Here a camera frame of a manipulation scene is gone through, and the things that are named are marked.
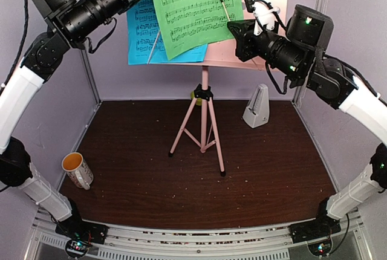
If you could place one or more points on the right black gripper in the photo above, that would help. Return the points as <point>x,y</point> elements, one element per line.
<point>239,35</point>

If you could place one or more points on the green sheet music paper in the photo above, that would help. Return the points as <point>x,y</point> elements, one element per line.
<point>186,24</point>

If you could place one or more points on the blue sheet music paper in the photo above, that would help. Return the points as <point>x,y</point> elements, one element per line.
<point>145,44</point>

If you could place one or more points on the pink music stand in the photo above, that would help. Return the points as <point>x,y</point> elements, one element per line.
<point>218,54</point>

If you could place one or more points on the white metronome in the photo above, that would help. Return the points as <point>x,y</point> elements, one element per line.
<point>257,111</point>

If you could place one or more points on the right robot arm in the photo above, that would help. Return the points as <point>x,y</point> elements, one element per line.
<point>347,90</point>

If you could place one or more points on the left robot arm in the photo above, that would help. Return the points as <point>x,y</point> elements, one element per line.
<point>35,68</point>

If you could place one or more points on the green plastic bowl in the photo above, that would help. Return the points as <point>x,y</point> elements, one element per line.
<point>199,101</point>

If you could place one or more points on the white patterned mug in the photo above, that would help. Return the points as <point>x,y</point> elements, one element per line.
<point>78,170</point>

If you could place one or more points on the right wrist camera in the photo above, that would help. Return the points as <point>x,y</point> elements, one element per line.
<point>266,16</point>

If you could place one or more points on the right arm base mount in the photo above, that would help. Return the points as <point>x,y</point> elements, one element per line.
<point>317,233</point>

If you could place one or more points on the aluminium front rail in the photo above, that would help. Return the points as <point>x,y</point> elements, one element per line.
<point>263,242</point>

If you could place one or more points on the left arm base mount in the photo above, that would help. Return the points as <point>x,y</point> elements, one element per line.
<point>81,235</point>

